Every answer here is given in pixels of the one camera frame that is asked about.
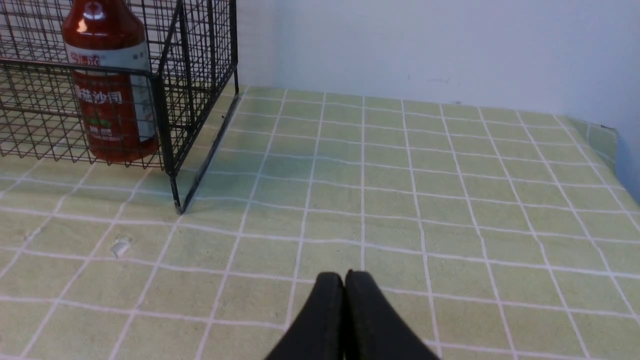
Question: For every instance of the red tomato sauce bottle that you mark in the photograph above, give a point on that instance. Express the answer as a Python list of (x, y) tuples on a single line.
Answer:
[(106, 43)]

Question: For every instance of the green checked tablecloth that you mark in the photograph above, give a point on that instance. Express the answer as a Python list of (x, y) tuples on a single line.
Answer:
[(496, 234)]

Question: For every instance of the black wire mesh rack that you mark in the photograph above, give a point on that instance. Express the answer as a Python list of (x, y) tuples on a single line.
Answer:
[(193, 81)]

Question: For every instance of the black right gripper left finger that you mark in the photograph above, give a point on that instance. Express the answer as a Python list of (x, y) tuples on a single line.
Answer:
[(315, 334)]

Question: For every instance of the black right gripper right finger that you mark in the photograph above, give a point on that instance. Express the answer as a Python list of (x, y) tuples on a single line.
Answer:
[(373, 328)]

